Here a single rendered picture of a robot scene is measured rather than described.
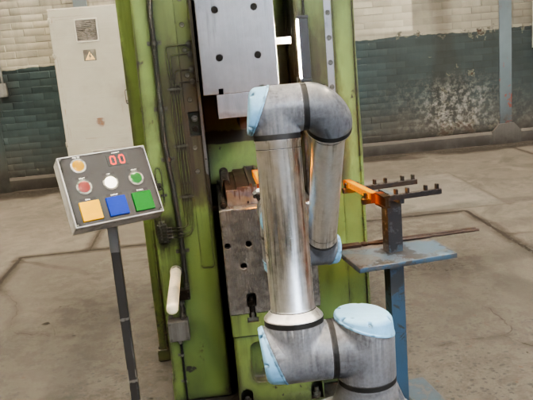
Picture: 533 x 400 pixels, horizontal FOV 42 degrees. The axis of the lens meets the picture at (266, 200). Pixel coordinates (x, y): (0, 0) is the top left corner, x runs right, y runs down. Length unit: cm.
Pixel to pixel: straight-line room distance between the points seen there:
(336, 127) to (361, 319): 47
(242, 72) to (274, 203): 116
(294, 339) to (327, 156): 46
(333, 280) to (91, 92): 545
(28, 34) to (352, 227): 641
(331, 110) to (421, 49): 742
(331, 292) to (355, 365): 138
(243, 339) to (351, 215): 71
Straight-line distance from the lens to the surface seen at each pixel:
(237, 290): 284
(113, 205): 260
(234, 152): 325
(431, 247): 281
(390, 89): 897
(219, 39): 273
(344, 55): 294
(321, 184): 184
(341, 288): 311
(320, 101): 165
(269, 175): 165
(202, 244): 299
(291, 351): 171
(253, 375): 303
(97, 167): 265
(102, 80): 806
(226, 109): 274
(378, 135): 898
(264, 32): 274
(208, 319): 310
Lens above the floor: 155
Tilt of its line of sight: 13 degrees down
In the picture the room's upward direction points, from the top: 5 degrees counter-clockwise
